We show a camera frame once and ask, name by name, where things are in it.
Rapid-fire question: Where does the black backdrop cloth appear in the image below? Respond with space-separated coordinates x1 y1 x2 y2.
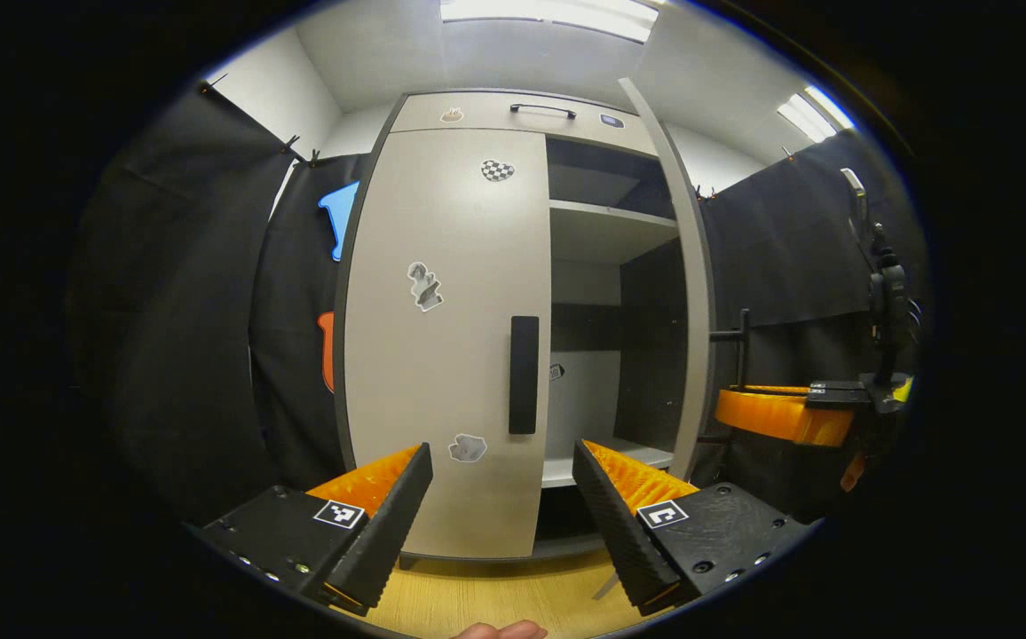
69 84 372 526
695 129 931 525

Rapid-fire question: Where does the white cabinet shelf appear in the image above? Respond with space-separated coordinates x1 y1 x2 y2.
549 200 681 265
541 437 675 489

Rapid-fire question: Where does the small ceiling light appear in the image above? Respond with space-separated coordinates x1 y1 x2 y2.
777 84 856 143

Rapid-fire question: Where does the black door handle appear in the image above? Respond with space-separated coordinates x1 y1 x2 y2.
708 309 752 390
509 315 541 436

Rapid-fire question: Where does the grey double-door shoe cabinet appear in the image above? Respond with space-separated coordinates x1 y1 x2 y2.
333 87 716 564

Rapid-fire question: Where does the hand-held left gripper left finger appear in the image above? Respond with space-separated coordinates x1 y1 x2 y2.
198 442 434 618

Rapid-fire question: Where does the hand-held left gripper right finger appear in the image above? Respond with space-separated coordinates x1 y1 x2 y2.
572 438 820 618

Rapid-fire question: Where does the grey cabinet door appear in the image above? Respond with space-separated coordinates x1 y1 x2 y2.
617 77 716 481
342 129 552 560

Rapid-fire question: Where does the long ceiling light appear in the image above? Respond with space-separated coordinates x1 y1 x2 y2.
439 0 660 43

